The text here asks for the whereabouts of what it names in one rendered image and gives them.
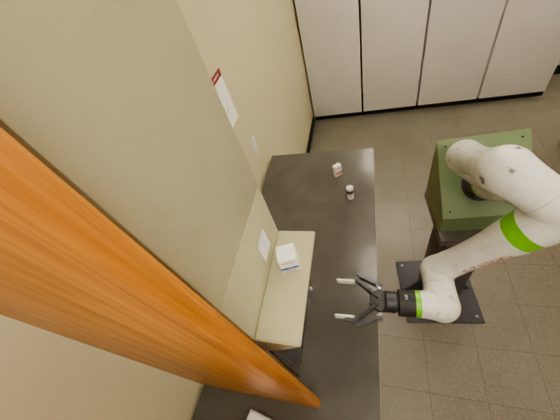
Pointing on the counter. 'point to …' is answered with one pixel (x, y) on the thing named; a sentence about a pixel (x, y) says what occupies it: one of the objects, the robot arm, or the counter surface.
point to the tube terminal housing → (251, 274)
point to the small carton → (287, 257)
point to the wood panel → (115, 288)
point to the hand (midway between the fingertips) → (338, 297)
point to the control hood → (286, 296)
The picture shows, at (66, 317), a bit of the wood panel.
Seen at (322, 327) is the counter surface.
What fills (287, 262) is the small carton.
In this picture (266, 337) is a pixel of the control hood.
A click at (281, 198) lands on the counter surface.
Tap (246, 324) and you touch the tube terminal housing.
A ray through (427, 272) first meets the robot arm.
